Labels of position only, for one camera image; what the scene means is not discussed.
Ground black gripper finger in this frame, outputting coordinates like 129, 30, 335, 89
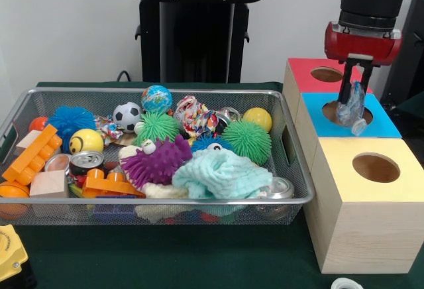
337, 60, 356, 111
359, 65, 373, 95

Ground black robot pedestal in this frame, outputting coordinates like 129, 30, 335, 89
128, 0, 266, 84

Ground yellow smiley ball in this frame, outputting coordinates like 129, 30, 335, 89
68, 128, 105, 154

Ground blue globe ball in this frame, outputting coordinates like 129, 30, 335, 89
141, 85, 174, 113

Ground dark green table cloth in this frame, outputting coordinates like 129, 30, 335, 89
0, 82, 424, 289
396, 91, 424, 114

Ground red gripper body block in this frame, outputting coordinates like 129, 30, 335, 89
323, 20, 403, 68

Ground small soccer ball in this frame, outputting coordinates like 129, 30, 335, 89
112, 102, 142, 133

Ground mint green cloth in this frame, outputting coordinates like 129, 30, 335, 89
172, 149, 274, 200

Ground green spiky ball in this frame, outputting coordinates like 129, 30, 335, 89
221, 119, 273, 166
132, 111, 182, 147

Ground black stand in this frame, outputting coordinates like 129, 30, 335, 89
380, 0, 424, 104

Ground yellow emergency stop button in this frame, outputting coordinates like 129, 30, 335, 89
0, 224, 29, 285

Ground wire mesh bin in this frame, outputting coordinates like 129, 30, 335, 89
0, 87, 315, 226

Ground long orange toy brick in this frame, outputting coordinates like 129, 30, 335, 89
1, 125, 63, 186

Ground multicolour rope toy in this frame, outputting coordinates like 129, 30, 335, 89
174, 95, 221, 139

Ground purple spiky ball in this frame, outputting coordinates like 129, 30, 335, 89
119, 135, 193, 192

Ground wooden three-hole box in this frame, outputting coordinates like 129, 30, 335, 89
282, 58, 424, 274

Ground clear plastic bottle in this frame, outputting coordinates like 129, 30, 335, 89
336, 80, 368, 137

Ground blue spiky ball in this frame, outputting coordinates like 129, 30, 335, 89
46, 105, 97, 144

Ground silver drink can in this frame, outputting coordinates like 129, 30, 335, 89
68, 150, 105, 178

